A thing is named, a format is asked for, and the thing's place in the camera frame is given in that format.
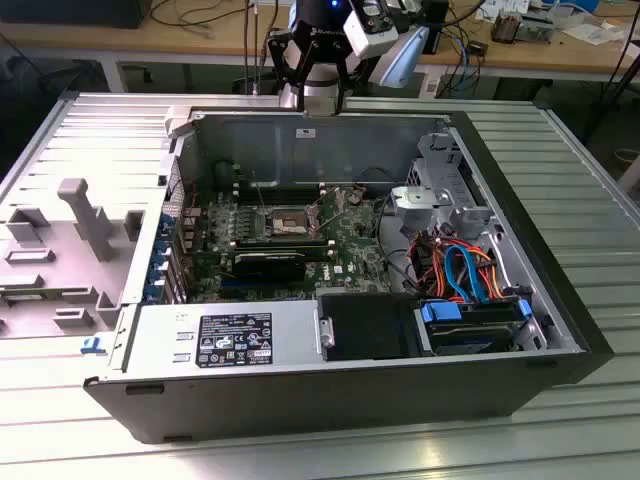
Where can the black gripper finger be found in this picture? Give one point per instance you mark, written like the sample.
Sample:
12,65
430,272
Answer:
280,60
344,65

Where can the metal locking lever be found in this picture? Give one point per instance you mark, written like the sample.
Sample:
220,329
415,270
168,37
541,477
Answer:
259,190
332,222

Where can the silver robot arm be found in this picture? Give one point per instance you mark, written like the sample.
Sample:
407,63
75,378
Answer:
400,60

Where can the CPU socket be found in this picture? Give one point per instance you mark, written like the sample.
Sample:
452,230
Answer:
287,225

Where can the tall black box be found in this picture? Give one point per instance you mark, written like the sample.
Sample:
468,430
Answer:
439,25

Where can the grey case latch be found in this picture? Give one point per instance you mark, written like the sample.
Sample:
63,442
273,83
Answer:
175,122

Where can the coin cell battery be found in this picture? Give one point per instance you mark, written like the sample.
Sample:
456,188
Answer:
355,195

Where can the wooden desk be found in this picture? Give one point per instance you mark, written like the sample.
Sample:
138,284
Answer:
150,42

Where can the small black box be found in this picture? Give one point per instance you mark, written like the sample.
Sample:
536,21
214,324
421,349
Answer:
477,47

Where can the brown metal heatsink block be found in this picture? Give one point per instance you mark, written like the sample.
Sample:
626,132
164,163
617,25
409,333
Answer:
504,27

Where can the white printed papers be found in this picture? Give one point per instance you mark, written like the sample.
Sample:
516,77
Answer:
500,7

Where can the green motherboard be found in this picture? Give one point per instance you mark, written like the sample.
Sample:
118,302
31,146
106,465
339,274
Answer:
350,255

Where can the grey electronic device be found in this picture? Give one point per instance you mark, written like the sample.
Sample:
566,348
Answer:
535,30

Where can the black graphics card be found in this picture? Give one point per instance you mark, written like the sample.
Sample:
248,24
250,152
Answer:
270,267

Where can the black monitor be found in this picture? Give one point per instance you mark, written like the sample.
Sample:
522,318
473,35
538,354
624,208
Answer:
75,12

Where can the blue expansion card retainer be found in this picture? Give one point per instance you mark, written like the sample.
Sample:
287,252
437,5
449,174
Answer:
160,260

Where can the white paper sheets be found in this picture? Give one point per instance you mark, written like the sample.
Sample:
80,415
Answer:
595,32

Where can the hard disk in blue carrier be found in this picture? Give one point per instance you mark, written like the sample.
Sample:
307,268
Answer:
470,337

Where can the grey parts rack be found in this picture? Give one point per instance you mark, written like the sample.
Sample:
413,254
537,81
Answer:
55,260

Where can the silver power supply unit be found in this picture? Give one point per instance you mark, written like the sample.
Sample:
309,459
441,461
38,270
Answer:
160,345

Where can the black PC case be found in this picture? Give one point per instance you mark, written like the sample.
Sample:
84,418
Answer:
300,400

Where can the blue plastic clip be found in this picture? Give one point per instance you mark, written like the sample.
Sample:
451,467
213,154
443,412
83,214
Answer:
92,344

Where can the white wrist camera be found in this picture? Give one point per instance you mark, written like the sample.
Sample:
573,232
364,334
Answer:
372,35

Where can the silver metal bracket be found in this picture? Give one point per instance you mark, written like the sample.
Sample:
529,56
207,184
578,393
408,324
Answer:
420,197

